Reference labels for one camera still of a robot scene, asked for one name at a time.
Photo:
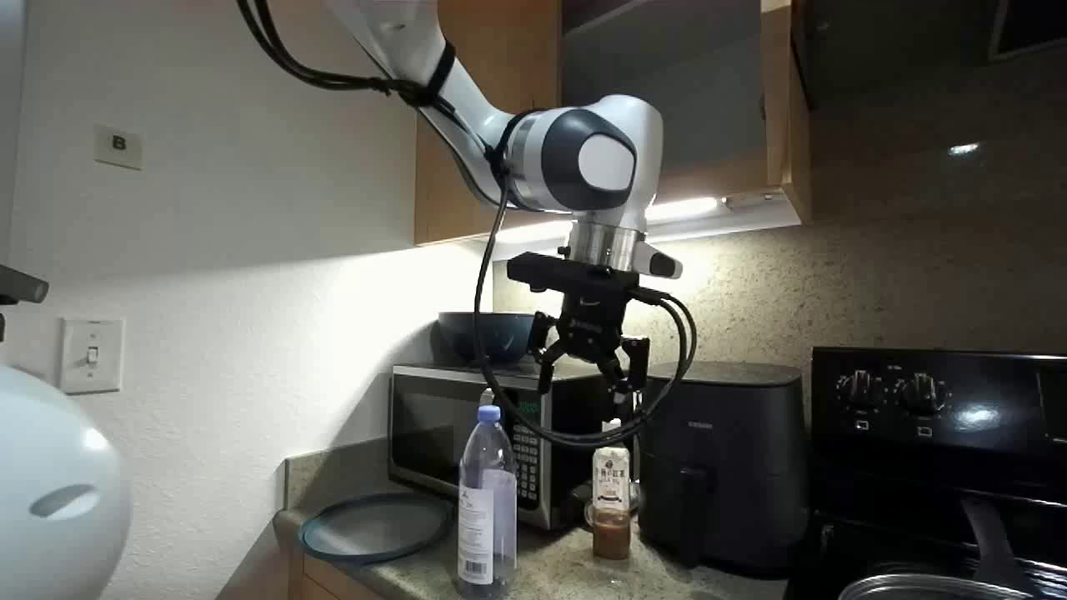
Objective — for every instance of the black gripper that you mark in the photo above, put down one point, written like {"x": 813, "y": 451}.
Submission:
{"x": 595, "y": 319}

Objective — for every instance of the clear water bottle blue cap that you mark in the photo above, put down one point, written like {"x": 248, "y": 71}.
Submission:
{"x": 489, "y": 511}

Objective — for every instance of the small brown sauce bottle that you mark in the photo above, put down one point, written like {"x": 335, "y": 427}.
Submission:
{"x": 612, "y": 500}

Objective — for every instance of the dark blue bowl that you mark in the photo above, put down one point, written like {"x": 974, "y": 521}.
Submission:
{"x": 483, "y": 336}

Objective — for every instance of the black steel microwave oven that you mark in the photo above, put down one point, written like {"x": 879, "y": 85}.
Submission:
{"x": 433, "y": 434}

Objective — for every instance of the black air fryer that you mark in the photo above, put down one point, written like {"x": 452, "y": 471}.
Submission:
{"x": 728, "y": 469}

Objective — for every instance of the blue round plate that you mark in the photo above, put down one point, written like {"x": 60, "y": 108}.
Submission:
{"x": 370, "y": 528}

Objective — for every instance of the black stove knob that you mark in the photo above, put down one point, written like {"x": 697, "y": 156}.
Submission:
{"x": 860, "y": 392}
{"x": 921, "y": 392}

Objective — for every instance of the black kitchen stove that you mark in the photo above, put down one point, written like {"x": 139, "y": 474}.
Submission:
{"x": 944, "y": 469}

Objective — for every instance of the dark range hood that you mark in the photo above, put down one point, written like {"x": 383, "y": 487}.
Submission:
{"x": 921, "y": 46}

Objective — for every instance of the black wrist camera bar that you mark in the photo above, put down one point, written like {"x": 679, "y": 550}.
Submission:
{"x": 544, "y": 271}

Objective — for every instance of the wooden wall cabinet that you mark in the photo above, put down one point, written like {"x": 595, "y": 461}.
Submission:
{"x": 468, "y": 202}

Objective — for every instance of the white light switch plate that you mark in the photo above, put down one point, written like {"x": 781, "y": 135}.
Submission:
{"x": 90, "y": 356}

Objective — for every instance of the small white wall plate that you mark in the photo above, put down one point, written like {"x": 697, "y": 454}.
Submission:
{"x": 119, "y": 149}

